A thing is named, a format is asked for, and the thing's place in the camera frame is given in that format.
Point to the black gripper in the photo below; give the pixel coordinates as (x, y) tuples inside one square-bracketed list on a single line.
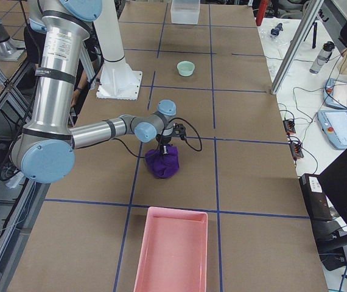
[(164, 141)]

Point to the purple cloth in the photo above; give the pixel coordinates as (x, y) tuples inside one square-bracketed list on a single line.
[(163, 166)]

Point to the translucent white plastic box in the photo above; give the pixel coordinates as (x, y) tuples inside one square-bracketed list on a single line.
[(185, 11)]

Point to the black computer box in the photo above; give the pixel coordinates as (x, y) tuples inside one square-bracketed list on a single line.
[(314, 198)]

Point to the light green bowl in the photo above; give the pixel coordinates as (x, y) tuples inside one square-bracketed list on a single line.
[(185, 68)]

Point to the pink plastic tray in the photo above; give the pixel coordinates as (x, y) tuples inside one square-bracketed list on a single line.
[(174, 251)]

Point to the folded blue umbrella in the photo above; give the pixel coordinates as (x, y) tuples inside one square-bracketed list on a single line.
[(276, 30)]

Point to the red cylinder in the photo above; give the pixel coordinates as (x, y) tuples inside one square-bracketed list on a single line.
[(261, 12)]

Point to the blue teach pendant near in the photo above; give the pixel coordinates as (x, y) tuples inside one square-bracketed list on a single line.
[(334, 125)]

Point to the blue teach pendant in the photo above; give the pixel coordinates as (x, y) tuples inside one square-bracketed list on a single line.
[(335, 94), (334, 125)]

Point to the clear water bottle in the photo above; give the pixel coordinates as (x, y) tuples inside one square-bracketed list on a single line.
[(323, 57)]

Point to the blue teach pendant far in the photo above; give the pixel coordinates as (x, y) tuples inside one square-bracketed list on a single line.
[(335, 94)]

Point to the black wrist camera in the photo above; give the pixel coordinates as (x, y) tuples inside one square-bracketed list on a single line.
[(179, 130)]

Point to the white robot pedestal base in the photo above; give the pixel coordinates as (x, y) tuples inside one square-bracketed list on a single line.
[(117, 79)]

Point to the aluminium frame post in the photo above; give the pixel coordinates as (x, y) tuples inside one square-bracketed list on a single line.
[(303, 28)]

